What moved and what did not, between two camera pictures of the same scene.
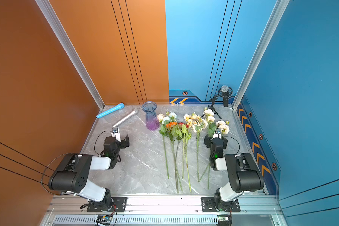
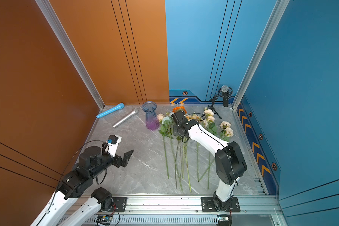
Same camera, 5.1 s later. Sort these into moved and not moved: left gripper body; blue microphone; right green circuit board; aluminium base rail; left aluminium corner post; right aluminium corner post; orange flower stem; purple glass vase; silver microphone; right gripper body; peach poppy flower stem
Moved: peach poppy flower stem; left gripper body; orange flower stem; right gripper body
Not moved: purple glass vase; aluminium base rail; right green circuit board; right aluminium corner post; left aluminium corner post; blue microphone; silver microphone
